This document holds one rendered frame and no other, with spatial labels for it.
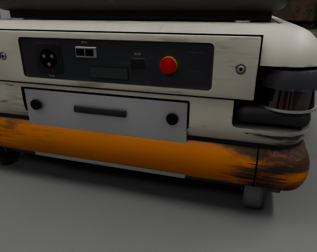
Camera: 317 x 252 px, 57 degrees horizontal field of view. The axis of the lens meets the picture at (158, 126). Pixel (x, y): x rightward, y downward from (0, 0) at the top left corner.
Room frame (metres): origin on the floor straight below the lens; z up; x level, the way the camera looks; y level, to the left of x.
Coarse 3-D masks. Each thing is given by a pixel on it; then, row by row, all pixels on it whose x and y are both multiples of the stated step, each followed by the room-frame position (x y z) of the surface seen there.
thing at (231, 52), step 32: (0, 32) 0.47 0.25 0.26; (32, 32) 0.46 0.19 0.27; (64, 32) 0.44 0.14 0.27; (96, 32) 0.43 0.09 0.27; (128, 32) 0.42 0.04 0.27; (160, 32) 0.40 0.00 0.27; (0, 64) 0.48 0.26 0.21; (32, 64) 0.46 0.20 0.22; (64, 64) 0.45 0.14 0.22; (96, 64) 0.43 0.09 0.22; (128, 64) 0.42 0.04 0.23; (160, 64) 0.40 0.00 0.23; (192, 64) 0.39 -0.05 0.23; (224, 64) 0.37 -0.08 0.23; (256, 64) 0.36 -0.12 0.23; (192, 96) 0.39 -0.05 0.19; (224, 96) 0.37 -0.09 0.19
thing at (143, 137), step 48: (288, 48) 0.36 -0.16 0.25; (0, 96) 0.49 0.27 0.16; (48, 96) 0.46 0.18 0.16; (96, 96) 0.44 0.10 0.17; (144, 96) 0.41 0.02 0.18; (288, 96) 0.36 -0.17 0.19; (0, 144) 0.49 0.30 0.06; (48, 144) 0.46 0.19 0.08; (96, 144) 0.43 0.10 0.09; (144, 144) 0.41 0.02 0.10; (192, 144) 0.39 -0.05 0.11; (240, 144) 0.38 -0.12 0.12; (288, 144) 0.36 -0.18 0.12
